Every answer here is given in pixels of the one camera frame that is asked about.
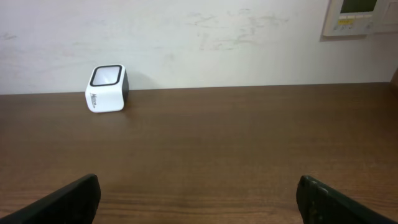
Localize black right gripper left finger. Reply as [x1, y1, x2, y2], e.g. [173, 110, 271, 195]
[1, 174, 101, 224]

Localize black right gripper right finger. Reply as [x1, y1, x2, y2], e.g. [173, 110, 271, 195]
[296, 175, 397, 224]

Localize beige wall control panel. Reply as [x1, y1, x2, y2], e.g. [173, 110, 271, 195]
[322, 0, 397, 37]

